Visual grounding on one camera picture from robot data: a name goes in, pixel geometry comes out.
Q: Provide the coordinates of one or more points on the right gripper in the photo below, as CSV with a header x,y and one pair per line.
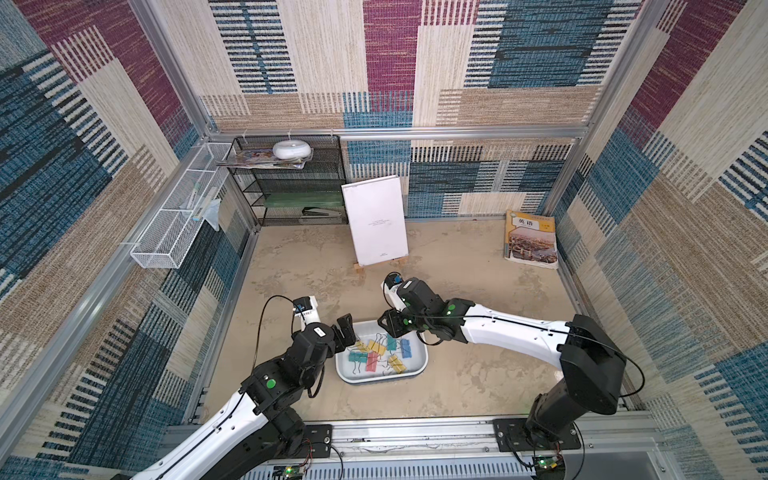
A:
x,y
398,320

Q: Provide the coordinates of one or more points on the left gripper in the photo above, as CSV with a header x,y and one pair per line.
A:
x,y
339,343

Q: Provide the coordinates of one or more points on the blue binder clip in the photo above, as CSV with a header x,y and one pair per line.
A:
x,y
405,348

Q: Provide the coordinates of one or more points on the green binder clip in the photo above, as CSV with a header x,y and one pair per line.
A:
x,y
358,357

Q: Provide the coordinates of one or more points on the pink binder clip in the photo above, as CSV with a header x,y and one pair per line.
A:
x,y
372,361

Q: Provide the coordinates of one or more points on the white plastic storage box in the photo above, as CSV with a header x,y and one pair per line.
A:
x,y
355,373

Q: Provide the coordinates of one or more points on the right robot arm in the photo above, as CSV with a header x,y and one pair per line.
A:
x,y
592,365

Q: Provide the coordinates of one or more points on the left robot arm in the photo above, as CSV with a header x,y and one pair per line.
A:
x,y
258,423

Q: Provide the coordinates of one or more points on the white board on easel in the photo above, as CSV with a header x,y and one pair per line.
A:
x,y
376,219

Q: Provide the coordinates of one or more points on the yellow textbook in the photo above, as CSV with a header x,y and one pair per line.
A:
x,y
531,240

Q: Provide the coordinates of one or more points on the black stapler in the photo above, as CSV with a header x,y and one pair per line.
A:
x,y
321,212

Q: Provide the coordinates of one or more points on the magazine on shelf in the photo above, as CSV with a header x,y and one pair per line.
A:
x,y
263,159

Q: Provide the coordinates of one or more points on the white round device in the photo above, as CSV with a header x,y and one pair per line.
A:
x,y
292,149

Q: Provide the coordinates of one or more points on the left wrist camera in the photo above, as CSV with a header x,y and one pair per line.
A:
x,y
306,311

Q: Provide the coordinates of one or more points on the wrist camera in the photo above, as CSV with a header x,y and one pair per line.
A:
x,y
390,287
306,311

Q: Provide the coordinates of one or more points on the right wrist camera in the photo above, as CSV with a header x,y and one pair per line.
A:
x,y
390,287

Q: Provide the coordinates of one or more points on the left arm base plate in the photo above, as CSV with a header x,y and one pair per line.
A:
x,y
315,442

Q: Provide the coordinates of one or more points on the black wire mesh shelf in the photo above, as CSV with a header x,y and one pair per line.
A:
x,y
277,197

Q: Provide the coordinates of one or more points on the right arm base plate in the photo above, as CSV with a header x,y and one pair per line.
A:
x,y
512,434

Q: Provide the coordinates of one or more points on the white wire basket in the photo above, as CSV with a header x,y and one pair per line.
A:
x,y
166,241

